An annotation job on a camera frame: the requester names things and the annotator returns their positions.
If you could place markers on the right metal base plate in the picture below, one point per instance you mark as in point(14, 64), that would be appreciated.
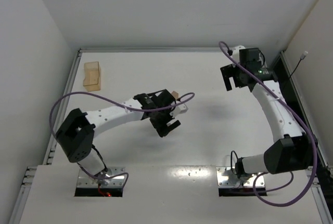
point(227, 180)

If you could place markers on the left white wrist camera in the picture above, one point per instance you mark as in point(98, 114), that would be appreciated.
point(180, 109)

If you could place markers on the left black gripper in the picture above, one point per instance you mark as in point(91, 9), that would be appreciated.
point(161, 124)

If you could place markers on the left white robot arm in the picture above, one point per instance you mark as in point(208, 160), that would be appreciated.
point(77, 132)

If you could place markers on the wooden block stack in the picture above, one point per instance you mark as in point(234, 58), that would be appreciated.
point(175, 95)

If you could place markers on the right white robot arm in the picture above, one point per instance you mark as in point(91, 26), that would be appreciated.
point(292, 147)

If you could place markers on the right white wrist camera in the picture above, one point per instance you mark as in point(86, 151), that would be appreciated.
point(234, 52)

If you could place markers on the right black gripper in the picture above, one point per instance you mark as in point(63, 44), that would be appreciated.
point(228, 73)

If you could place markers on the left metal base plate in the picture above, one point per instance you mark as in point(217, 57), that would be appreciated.
point(114, 179)

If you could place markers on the amber transparent plastic container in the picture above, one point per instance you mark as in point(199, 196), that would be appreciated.
point(92, 76)

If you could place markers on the metal base plate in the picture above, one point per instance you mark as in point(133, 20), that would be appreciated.
point(227, 180)
point(114, 179)

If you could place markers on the black wall cable white plug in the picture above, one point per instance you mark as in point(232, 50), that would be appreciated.
point(302, 57)

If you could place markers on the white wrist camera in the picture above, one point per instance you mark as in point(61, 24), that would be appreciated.
point(234, 52)
point(180, 109)

